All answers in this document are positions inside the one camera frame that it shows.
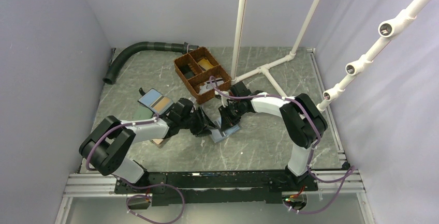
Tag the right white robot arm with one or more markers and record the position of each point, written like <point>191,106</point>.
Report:
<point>303,121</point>

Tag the white pipe camera boom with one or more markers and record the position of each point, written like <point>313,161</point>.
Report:
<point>388,31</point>

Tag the open blue card wallet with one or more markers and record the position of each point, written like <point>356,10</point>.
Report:
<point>155,101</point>

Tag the brown woven divided basket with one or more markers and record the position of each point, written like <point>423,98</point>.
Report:
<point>201,77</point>

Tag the green card holder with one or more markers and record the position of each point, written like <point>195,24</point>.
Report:
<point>142,113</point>

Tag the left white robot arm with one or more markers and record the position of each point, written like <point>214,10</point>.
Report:
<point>105,149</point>

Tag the cards in basket front compartment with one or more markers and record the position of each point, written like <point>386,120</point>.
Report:
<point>207,86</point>

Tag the beige snap card holder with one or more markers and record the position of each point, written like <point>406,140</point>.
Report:
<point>159,142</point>

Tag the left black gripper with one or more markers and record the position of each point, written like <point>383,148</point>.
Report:
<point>201,115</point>

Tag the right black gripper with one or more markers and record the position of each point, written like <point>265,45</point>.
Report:
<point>226,120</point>

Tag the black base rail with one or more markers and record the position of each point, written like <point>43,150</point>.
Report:
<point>267,186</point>

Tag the white PVC pipe frame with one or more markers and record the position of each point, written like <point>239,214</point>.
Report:
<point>277,23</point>

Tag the black card in basket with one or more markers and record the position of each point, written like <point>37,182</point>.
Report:
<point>187,72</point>

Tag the grey leather card holder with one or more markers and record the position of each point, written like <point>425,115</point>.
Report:
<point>214,131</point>

